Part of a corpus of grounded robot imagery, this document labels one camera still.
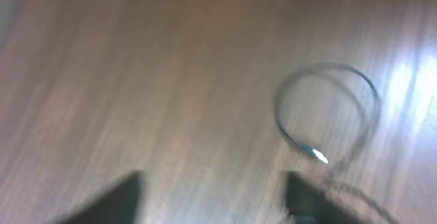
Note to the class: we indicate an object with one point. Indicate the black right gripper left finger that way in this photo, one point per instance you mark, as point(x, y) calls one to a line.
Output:
point(117, 205)

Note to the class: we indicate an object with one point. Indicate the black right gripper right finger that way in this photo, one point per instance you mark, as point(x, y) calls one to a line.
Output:
point(307, 203)

